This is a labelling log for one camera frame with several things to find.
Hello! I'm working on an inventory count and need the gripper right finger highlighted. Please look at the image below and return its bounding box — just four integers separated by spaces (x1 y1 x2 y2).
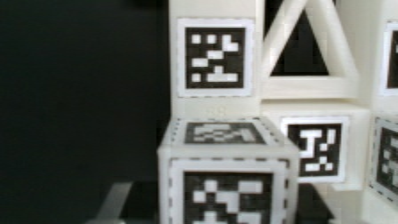
295 184 355 224

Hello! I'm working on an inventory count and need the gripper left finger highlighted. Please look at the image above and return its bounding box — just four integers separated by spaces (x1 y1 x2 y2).
85 181 160 224

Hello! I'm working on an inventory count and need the white chair seat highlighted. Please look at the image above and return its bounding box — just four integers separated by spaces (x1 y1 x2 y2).
261 100 370 191

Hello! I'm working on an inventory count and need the white chair back frame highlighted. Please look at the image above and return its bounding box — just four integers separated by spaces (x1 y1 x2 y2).
169 0 398 120

